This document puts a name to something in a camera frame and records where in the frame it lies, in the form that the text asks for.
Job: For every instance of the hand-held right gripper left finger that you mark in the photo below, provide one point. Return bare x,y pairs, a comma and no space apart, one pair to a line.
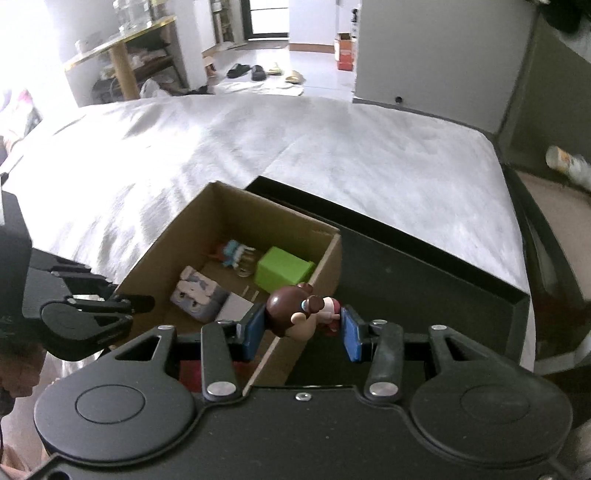
253,332

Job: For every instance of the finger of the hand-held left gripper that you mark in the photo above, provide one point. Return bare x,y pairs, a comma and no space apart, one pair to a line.
69,277
134,304

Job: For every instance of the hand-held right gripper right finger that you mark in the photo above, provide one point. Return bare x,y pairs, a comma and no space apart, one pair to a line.
352,334

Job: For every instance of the white wall charger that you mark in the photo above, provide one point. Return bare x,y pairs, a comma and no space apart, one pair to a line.
236,310

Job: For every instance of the brown-haired doll figurine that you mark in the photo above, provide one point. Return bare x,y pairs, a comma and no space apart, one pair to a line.
288,311

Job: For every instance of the grey bunny figurine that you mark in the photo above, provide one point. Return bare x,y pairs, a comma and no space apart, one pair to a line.
198,295

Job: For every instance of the green toy bin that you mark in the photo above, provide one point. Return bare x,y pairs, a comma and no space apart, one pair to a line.
281,272

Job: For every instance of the black tray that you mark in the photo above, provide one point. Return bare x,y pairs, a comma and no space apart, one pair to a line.
415,295

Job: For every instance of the pink hooded figurine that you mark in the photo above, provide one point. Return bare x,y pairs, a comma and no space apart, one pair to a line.
189,371

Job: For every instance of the blue figurine with cup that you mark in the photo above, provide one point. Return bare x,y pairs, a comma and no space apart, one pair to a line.
235,256

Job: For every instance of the brown cardboard box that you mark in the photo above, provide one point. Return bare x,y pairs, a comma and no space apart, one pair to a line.
295,230

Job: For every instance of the white bag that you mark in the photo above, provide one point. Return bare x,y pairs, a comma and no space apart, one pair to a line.
154,87

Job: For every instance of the round wooden table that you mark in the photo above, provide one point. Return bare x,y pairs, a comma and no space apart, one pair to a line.
122,64

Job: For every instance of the dark bedside bench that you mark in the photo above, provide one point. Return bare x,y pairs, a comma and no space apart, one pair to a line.
554,230

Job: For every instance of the black slipper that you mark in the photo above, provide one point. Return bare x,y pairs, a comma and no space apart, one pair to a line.
238,70
259,73

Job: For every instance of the beige slipper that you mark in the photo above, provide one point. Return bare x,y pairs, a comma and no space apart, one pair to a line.
275,69
294,77

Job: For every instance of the glass jar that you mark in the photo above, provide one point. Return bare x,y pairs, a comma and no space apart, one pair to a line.
131,16

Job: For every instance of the cardboard tube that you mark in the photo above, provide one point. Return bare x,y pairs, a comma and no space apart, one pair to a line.
570,164

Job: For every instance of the red box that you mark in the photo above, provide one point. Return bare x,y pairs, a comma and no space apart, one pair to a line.
345,50

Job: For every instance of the white cabinet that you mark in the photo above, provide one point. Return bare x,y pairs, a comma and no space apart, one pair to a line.
438,55

